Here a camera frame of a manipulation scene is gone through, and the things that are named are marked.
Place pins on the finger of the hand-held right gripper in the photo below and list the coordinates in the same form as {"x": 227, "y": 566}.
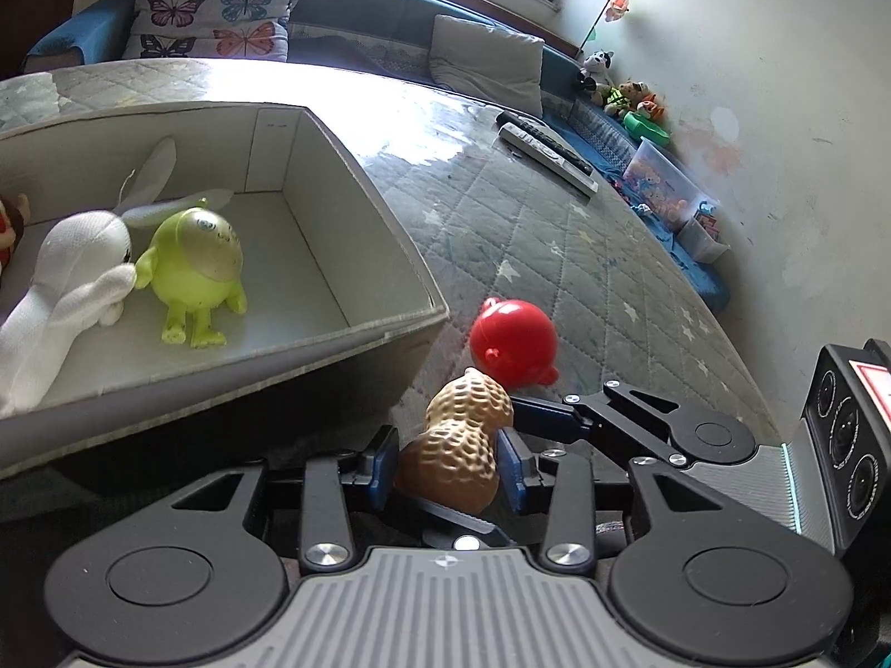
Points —
{"x": 546, "y": 419}

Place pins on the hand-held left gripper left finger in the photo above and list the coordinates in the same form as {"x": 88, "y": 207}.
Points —
{"x": 384, "y": 466}

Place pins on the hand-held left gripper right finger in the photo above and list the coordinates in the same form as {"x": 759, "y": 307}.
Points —
{"x": 510, "y": 473}

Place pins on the brown peanut toy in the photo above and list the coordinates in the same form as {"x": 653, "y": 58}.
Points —
{"x": 452, "y": 445}

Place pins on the red round toy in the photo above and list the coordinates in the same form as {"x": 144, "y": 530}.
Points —
{"x": 511, "y": 341}

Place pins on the grey cardboard box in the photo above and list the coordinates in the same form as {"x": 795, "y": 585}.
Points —
{"x": 209, "y": 396}

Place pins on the green one-eyed monster toy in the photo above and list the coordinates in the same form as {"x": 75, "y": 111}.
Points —
{"x": 195, "y": 271}

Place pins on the white bunny plush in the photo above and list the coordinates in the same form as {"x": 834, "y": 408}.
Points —
{"x": 62, "y": 271}

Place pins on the small cartoon figure toy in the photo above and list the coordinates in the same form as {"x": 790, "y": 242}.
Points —
{"x": 10, "y": 229}

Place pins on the quilted glass-covered desktop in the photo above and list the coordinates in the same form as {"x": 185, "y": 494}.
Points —
{"x": 557, "y": 257}

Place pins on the small clear toy bin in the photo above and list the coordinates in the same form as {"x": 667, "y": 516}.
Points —
{"x": 703, "y": 233}

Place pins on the white remote control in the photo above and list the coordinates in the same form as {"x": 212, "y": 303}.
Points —
{"x": 550, "y": 163}

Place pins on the large clear toy bin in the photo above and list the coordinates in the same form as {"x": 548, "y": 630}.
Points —
{"x": 661, "y": 184}

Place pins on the black remote control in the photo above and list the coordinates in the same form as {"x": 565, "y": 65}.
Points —
{"x": 550, "y": 139}

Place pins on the green plastic basin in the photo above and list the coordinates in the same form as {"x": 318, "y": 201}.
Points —
{"x": 647, "y": 129}

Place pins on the orange plush toy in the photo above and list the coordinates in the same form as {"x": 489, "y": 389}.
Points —
{"x": 653, "y": 110}

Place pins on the brown bear plush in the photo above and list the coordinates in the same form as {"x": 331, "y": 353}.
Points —
{"x": 623, "y": 99}

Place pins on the black and white cow plush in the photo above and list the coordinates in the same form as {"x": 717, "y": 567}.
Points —
{"x": 595, "y": 73}

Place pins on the grey cushion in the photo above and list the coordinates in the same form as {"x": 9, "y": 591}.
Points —
{"x": 487, "y": 62}

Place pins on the blue sofa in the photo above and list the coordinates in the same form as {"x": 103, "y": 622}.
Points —
{"x": 390, "y": 10}

